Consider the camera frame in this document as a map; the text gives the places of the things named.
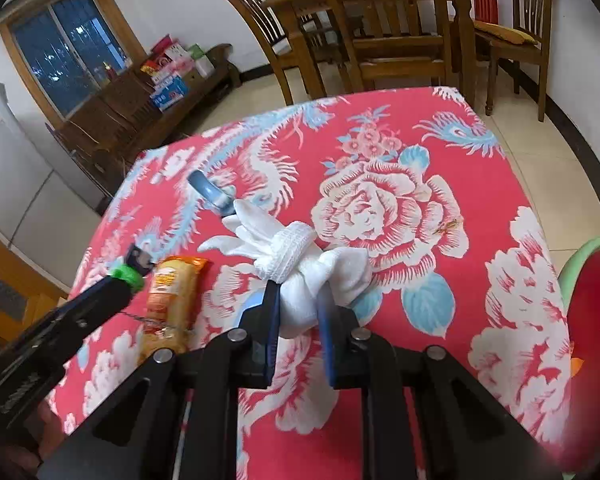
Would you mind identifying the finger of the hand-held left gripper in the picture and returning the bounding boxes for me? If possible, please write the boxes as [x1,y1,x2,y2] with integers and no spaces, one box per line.
[46,272,119,320]
[49,286,134,357]

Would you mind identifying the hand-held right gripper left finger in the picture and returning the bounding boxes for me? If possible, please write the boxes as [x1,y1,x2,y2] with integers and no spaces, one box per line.
[36,279,282,480]

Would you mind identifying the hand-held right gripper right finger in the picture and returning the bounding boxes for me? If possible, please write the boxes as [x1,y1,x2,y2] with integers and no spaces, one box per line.
[316,290,565,480]

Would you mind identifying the white cotton glove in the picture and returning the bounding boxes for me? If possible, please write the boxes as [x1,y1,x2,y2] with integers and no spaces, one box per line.
[197,199,383,341]

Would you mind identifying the red basin with green rim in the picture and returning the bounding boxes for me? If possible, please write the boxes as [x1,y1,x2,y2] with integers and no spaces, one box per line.
[557,236,600,478]

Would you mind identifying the person's left hand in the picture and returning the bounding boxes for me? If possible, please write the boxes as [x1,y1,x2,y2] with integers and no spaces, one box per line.
[0,401,68,480]

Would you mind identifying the orange wooden cabinet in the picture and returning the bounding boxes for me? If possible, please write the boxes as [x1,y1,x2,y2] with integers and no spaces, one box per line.
[0,220,70,346]

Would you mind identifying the orange snack packet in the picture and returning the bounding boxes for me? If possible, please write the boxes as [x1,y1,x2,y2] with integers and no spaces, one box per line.
[137,255,210,367]

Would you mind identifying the blue tube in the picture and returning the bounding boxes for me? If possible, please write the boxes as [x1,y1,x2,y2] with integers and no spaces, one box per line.
[186,169,237,217]

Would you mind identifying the red floral tablecloth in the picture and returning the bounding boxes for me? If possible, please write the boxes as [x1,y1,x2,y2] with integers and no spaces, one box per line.
[45,86,573,480]

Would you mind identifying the white refrigerator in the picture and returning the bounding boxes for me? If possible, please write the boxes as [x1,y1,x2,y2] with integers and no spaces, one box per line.
[0,77,106,263]

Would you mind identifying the wooden bench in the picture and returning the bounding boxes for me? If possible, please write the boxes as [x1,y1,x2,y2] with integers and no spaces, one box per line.
[45,42,241,211]

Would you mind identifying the pile of cardboard boxes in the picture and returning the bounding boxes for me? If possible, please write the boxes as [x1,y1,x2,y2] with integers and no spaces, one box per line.
[140,34,216,112]

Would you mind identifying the wood framed window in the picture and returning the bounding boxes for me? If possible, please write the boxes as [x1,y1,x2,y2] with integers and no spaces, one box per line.
[0,0,148,133]

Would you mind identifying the yellow seat cushion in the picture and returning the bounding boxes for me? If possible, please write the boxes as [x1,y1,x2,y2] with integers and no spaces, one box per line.
[472,21,540,46]

